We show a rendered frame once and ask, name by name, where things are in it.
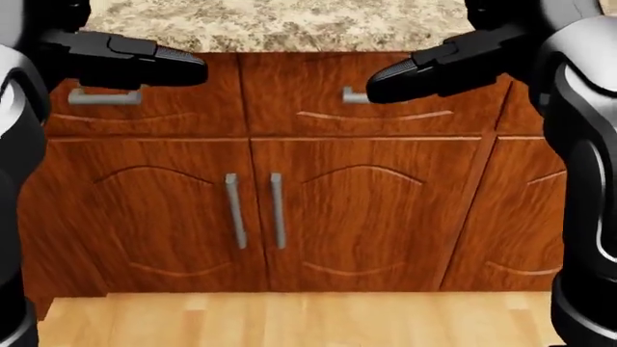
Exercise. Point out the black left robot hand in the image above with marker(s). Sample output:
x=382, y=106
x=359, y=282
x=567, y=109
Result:
x=125, y=61

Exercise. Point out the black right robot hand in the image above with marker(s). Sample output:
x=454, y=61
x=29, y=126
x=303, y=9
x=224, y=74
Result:
x=434, y=68

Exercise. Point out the wooden drawer front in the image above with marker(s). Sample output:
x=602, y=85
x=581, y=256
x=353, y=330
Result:
x=523, y=115
x=149, y=105
x=381, y=115

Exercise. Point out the wooden cabinet door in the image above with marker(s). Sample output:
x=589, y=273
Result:
x=511, y=217
x=361, y=213
x=144, y=217

